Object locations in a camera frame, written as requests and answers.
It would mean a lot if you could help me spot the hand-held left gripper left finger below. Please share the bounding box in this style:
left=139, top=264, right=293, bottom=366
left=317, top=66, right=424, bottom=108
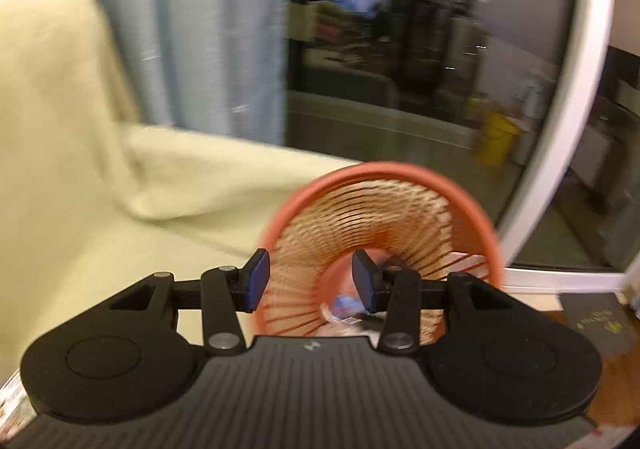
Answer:
left=109, top=248, right=272, bottom=357

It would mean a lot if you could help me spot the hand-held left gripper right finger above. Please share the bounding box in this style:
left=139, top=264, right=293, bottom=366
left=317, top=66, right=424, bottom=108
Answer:
left=351, top=249, right=518, bottom=356

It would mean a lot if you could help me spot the blue card box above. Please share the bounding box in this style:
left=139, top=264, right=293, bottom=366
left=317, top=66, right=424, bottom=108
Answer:
left=332, top=295, right=367, bottom=327

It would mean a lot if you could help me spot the orange plastic mesh basket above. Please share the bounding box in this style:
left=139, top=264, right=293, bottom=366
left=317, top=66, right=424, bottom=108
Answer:
left=257, top=161, right=506, bottom=349

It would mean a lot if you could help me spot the cream cloth-covered sofa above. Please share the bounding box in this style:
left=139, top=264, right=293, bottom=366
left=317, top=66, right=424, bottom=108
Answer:
left=0, top=0, right=363, bottom=372

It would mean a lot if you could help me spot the yellow bucket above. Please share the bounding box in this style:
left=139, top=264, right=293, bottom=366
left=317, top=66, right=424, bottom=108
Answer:
left=479, top=110, right=522, bottom=166

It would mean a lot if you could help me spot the white framed glass sliding door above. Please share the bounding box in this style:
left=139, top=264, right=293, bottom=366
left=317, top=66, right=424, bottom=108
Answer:
left=285, top=0, right=640, bottom=295

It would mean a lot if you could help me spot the grey blue curtain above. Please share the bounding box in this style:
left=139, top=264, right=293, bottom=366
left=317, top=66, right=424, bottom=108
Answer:
left=60, top=0, right=297, bottom=148

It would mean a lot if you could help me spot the colourful printed packet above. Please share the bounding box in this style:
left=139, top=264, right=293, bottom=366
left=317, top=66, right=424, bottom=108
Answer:
left=0, top=368, right=37, bottom=434

